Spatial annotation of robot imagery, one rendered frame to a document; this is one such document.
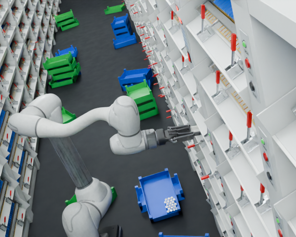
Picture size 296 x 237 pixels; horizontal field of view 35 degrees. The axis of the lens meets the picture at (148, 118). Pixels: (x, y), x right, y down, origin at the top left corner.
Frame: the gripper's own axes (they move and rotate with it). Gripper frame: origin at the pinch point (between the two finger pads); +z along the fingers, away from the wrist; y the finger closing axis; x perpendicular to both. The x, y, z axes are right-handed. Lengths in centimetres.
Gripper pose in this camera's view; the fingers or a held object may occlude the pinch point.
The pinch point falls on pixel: (199, 130)
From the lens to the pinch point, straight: 220.4
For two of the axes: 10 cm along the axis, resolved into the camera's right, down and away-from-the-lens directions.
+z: 9.8, -1.7, 0.8
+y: -1.5, -4.3, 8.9
